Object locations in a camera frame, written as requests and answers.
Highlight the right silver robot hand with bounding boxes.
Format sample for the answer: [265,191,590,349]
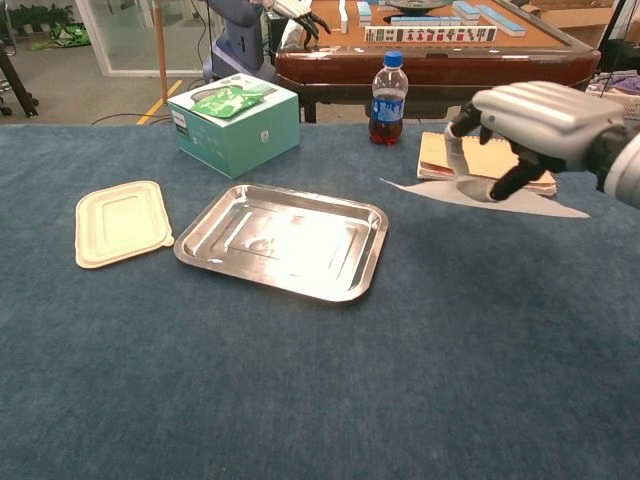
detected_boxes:
[443,81,626,202]

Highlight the white paper sheet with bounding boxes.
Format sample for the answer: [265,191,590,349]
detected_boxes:
[379,174,591,220]

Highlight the black fingered background robot hand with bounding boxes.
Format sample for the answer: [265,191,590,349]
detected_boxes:
[272,0,332,49]

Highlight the stainless steel tray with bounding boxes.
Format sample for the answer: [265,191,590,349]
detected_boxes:
[173,182,390,304]

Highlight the tan spiral notebook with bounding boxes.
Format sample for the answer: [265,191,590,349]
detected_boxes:
[417,131,558,197]

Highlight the brown mahjong table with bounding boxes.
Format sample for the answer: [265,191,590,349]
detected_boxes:
[274,0,601,124]

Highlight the mahjong tile row face up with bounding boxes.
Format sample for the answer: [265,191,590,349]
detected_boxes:
[364,25,499,44]

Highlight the cola bottle blue cap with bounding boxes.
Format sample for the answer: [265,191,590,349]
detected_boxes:
[368,50,407,147]

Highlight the teal cardboard box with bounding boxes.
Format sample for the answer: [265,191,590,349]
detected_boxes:
[167,72,301,180]

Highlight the green snack packet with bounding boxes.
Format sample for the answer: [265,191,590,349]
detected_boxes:
[189,85,264,119]

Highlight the blue felt table mat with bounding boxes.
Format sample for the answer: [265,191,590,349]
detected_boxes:
[0,122,640,480]

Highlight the wooden pole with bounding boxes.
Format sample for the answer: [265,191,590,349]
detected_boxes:
[152,0,169,105]

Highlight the cream plastic container lid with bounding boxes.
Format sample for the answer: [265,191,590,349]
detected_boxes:
[74,180,175,270]

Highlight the green bag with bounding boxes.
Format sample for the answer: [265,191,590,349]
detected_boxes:
[49,22,92,49]

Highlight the potted green plants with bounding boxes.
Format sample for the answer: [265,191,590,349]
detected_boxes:
[8,3,75,31]

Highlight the black chair leg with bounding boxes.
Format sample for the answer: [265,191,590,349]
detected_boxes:
[0,39,40,119]

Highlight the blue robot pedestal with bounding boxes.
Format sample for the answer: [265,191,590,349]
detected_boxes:
[202,0,279,84]

